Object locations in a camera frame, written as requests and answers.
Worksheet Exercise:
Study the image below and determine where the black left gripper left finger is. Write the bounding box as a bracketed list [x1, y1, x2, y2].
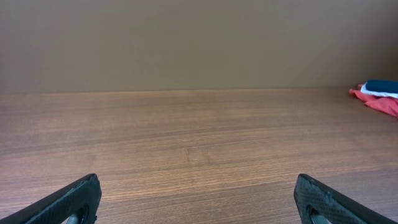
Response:
[1, 174, 101, 224]

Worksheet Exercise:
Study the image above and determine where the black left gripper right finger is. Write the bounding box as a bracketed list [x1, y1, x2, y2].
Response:
[294, 174, 397, 224]

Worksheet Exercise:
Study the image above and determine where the red navy white garment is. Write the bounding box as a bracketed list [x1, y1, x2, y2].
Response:
[349, 80, 397, 117]

